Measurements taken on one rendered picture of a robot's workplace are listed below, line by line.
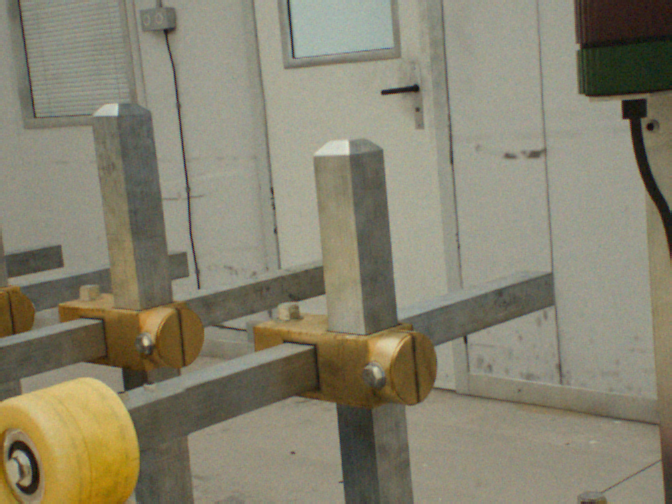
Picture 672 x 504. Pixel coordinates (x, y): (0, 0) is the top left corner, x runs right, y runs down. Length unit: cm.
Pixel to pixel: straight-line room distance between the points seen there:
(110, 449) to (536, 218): 333
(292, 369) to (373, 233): 11
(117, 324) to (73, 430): 33
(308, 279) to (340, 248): 37
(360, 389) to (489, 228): 328
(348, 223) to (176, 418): 17
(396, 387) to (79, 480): 22
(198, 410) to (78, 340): 26
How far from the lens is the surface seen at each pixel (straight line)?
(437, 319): 96
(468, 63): 408
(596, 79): 63
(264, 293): 116
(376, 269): 84
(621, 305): 388
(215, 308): 112
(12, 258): 158
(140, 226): 101
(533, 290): 106
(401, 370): 82
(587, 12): 63
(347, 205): 82
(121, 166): 100
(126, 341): 103
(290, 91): 466
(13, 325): 122
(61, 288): 132
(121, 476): 73
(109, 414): 73
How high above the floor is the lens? 115
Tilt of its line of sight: 8 degrees down
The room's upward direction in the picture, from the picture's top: 5 degrees counter-clockwise
